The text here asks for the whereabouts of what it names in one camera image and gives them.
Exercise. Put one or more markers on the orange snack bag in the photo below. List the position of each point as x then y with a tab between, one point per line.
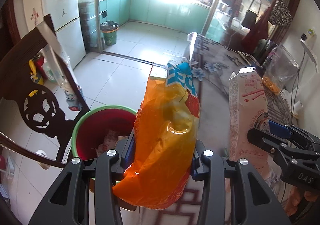
165	127

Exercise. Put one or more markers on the red bucket with green rim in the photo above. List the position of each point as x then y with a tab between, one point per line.
105	125

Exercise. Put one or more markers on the green trash can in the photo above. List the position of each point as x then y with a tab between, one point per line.
110	35

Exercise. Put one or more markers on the black hanging bag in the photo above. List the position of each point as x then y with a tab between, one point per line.
250	18

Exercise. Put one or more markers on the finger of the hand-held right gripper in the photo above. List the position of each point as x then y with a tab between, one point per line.
262	138
280	127

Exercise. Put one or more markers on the teal kitchen cabinets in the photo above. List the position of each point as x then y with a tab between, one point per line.
150	7

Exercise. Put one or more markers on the red hanging bag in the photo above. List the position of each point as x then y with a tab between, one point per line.
257	33

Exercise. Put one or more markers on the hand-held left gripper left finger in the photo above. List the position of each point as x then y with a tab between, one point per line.
128	156

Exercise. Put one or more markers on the white refrigerator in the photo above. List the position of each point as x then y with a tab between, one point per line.
62	10

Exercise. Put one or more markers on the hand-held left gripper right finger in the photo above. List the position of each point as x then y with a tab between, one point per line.
195	172

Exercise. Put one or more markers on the person's right hand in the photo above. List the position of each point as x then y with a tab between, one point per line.
297	200

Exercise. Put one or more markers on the zip bag of orange snacks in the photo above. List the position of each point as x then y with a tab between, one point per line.
280	70

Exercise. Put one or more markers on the carved dark wooden chair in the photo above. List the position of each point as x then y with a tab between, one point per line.
37	105

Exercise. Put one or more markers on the white desk lamp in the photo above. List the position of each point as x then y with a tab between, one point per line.
310	50

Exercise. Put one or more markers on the patterned hanging bag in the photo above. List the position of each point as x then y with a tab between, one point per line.
281	12

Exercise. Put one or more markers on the green plastic bottle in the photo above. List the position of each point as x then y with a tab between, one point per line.
51	72

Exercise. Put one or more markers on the pink white snack wrapper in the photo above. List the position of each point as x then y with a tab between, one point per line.
247	120

